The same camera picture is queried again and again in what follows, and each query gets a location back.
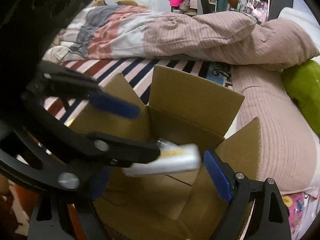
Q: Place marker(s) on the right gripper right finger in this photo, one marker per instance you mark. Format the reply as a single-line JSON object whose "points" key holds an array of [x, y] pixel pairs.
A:
{"points": [[255, 208]]}

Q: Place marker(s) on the striped pink fleece blanket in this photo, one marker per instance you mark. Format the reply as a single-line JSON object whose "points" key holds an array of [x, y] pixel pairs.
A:
{"points": [[138, 71]]}

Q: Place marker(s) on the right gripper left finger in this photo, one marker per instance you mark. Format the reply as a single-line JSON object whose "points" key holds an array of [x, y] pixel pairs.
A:
{"points": [[55, 219]]}

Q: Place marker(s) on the brown plush toy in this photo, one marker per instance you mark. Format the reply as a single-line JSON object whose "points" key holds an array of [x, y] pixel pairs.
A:
{"points": [[233, 3]]}

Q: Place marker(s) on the white plastic package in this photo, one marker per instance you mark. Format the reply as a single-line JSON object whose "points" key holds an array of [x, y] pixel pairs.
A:
{"points": [[173, 159]]}

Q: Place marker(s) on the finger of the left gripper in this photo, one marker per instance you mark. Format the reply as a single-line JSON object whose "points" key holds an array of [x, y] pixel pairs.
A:
{"points": [[50, 157], [58, 81]]}

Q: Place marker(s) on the pink grey patchwork duvet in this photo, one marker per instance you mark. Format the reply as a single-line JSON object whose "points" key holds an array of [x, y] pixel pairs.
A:
{"points": [[123, 31]]}

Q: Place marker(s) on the brown cardboard box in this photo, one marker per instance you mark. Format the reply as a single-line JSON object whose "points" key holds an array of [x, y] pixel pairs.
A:
{"points": [[183, 109]]}

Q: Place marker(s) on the pink ribbed pillow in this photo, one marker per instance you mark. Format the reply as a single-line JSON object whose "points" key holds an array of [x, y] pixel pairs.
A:
{"points": [[289, 148]]}

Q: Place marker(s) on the green plush pillow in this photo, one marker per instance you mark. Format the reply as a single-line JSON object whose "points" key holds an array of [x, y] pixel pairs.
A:
{"points": [[301, 83]]}

